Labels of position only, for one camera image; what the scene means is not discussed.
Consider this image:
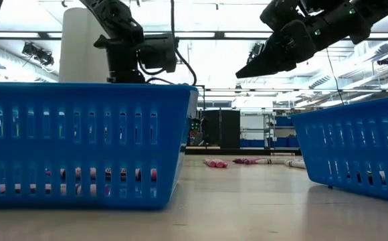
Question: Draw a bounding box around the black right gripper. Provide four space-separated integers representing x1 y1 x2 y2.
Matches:
235 19 317 80

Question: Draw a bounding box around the white crayon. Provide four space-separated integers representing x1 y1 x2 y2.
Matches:
285 160 307 169
256 158 287 165

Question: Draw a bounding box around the blue storage bin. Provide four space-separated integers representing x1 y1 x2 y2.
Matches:
240 139 265 149
276 116 294 127
269 135 300 149

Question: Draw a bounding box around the metal shelf rack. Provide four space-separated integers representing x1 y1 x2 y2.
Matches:
240 112 302 150

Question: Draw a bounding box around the black cabinet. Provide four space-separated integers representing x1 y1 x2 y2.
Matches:
201 109 241 150

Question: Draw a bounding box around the blue slotted plastic basket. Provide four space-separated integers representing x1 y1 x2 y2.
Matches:
289 94 388 205
0 82 199 211

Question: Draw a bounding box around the white cylindrical lamp shade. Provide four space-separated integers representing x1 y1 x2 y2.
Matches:
58 7 114 84

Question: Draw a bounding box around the black track light cluster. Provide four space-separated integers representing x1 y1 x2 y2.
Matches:
21 42 55 67

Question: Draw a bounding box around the black overhead camera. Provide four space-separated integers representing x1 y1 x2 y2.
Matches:
246 42 264 64

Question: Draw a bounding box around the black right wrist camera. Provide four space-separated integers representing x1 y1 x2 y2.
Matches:
260 0 304 33

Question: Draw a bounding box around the black overhead frame beam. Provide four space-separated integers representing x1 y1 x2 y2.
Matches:
0 31 388 40

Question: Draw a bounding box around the black metal table frame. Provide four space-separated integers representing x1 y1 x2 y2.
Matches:
185 148 302 156

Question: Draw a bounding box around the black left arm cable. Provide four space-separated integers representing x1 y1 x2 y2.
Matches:
169 0 198 87

